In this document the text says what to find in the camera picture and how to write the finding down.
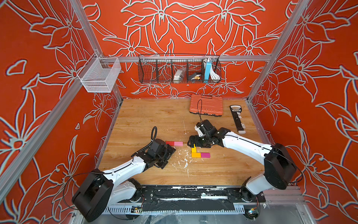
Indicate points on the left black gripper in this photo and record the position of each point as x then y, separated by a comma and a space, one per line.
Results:
168, 154

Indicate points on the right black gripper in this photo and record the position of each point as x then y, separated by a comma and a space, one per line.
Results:
196, 137

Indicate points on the red long block front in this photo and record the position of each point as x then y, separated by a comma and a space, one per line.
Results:
171, 143

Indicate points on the magenta block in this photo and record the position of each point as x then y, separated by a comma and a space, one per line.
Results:
205, 155

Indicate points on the yellow long block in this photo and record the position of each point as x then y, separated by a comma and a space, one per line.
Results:
194, 150

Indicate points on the pink block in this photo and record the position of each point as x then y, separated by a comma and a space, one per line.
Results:
178, 143

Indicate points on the orange yellow block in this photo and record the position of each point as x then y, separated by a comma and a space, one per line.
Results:
196, 155

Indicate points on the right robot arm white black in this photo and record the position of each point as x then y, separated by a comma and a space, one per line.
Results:
279, 167

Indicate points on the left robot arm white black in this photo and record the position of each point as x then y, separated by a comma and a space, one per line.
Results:
102, 189

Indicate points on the red plastic tool case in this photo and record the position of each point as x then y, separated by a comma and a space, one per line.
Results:
206, 105

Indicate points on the black strip tool with white end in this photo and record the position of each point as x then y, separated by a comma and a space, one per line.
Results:
236, 114

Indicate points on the silver bag in basket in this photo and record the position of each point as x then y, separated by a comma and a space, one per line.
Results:
179, 76

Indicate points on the light blue box in basket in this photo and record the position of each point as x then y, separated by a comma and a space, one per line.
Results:
208, 68

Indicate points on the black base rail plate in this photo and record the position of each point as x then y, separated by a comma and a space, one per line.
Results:
193, 199

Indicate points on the black wire wall basket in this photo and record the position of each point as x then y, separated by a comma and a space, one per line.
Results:
161, 68

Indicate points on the white wire basket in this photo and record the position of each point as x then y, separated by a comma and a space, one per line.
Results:
100, 77

